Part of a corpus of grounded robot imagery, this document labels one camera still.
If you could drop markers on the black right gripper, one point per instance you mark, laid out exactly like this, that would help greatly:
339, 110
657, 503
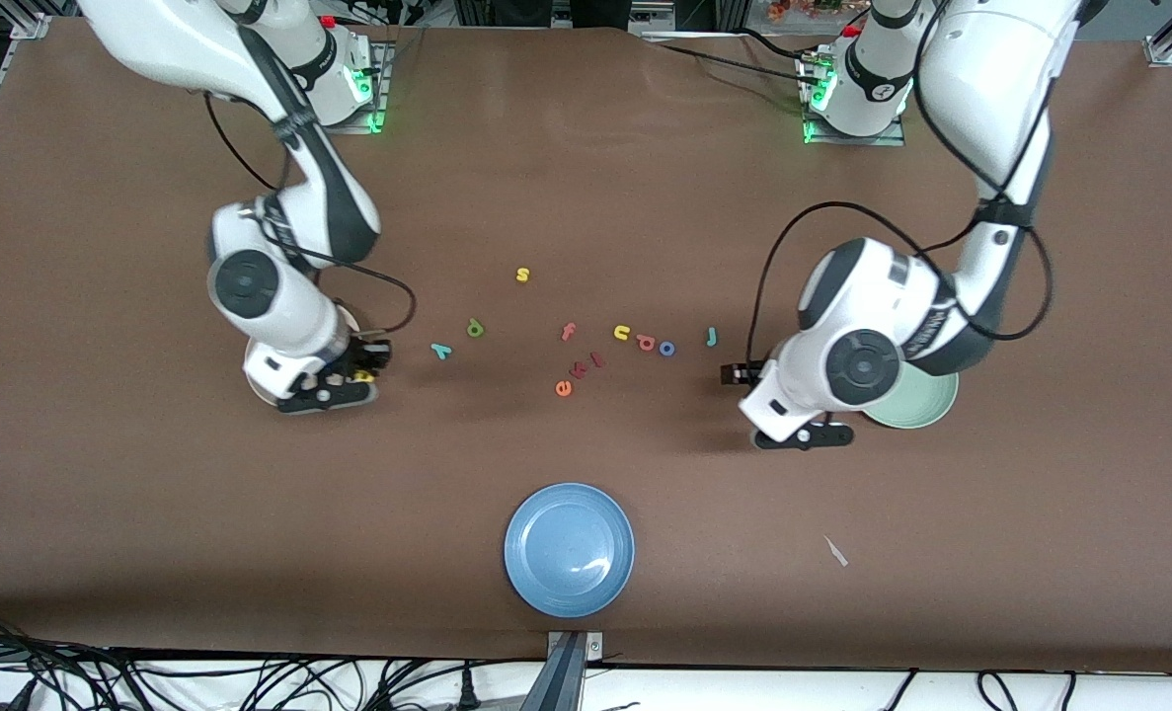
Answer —
359, 356

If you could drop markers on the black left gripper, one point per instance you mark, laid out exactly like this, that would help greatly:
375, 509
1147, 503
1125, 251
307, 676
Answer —
751, 373

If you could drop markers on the orange letter p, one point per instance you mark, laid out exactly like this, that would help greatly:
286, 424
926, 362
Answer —
646, 343

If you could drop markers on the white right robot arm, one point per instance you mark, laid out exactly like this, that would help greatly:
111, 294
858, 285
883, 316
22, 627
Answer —
270, 296

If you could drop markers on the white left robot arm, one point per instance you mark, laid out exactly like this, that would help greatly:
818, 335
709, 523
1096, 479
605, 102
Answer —
862, 365

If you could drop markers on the beige round plate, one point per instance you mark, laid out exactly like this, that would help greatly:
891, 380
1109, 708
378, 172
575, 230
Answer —
347, 318

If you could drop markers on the green round plate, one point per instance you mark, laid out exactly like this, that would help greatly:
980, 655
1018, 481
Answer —
926, 405

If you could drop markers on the white paper scrap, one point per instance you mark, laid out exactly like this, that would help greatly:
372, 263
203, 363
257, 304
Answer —
835, 551

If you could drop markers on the blue round plate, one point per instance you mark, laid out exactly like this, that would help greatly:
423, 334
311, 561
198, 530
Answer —
569, 549

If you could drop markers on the brown table cover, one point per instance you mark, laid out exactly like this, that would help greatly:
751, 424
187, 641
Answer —
151, 494

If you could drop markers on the black power plug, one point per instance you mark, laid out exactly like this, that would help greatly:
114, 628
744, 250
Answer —
467, 691

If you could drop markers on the dark stand pole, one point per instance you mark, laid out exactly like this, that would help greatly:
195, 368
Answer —
558, 681

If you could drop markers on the orange floral object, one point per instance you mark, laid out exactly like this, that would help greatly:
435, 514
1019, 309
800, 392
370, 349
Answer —
803, 8

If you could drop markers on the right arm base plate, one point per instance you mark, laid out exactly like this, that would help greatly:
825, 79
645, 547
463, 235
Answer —
289, 124

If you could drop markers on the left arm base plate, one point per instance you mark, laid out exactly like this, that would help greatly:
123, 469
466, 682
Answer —
892, 140

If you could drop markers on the grey metal bracket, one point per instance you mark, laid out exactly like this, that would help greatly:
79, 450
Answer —
593, 646

